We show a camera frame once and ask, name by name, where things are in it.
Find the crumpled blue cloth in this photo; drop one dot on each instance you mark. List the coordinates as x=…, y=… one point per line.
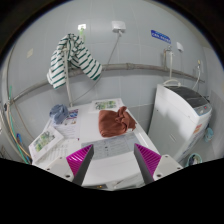
x=59, y=113

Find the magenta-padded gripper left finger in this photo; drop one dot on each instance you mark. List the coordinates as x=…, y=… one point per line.
x=61, y=166

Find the grey wall pipe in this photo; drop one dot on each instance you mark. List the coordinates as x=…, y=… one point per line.
x=140, y=66

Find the blue wall sign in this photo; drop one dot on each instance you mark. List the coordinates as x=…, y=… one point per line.
x=160, y=36

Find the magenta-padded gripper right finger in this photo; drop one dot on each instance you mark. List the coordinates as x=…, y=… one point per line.
x=165, y=165

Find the white wall socket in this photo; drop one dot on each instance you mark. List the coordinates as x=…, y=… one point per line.
x=118, y=26

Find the teal plastic basin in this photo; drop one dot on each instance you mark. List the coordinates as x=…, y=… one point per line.
x=194, y=159

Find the brown towel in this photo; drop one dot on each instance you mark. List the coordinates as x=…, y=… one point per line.
x=113, y=123

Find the green white striped shirt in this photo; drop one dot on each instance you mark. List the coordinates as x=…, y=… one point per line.
x=80, y=56

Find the white upright pipe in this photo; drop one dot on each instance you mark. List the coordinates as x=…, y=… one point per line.
x=68, y=86

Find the white washing machine grey lid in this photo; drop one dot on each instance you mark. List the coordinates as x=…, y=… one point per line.
x=176, y=123

